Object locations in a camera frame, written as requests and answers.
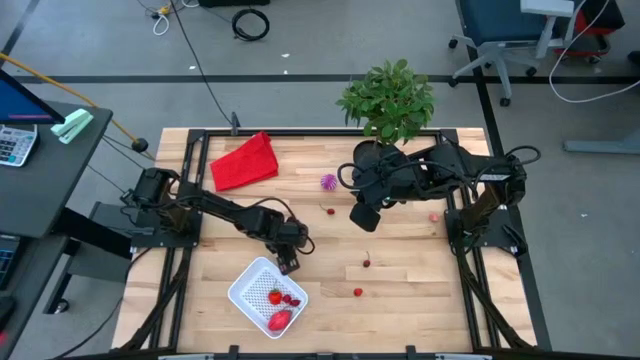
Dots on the black keyboard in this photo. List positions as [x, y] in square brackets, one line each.
[6, 260]

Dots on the large red strawberry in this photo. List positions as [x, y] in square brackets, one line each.
[279, 320]

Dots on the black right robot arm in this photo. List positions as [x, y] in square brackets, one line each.
[500, 175]

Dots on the small red cherry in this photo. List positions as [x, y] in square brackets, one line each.
[330, 211]
[287, 299]

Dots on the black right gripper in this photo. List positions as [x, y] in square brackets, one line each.
[390, 180]

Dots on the small pale pink fruit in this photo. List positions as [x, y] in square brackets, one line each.
[433, 217]

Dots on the grey desk foot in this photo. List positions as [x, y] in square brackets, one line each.
[600, 146]

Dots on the red cherry with long stem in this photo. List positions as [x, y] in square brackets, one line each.
[295, 302]

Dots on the black round puck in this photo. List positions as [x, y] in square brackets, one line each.
[140, 145]

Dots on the mint green stapler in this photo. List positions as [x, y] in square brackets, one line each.
[72, 125]

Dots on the small red strawberry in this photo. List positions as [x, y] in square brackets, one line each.
[275, 297]

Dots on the red and black cart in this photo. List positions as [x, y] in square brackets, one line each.
[592, 42]

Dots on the black desk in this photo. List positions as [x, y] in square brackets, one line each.
[45, 190]

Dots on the purple spiky ball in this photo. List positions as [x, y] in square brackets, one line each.
[329, 182]

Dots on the blue grey office chair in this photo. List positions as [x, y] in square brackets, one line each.
[500, 20]

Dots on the red cloth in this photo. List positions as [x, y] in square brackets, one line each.
[245, 162]

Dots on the white perforated plastic basket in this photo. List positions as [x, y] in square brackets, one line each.
[250, 292]

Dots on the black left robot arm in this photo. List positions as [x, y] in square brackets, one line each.
[225, 212]

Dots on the black metal rig frame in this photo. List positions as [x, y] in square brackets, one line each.
[320, 133]

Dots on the dark red cherry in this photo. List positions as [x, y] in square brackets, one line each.
[366, 263]

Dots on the computer monitor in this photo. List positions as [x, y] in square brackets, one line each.
[20, 105]

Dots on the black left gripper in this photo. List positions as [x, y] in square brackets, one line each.
[290, 235]

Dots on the green plant in black pot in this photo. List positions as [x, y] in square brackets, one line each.
[390, 100]

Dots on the grey calculator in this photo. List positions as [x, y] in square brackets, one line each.
[15, 145]

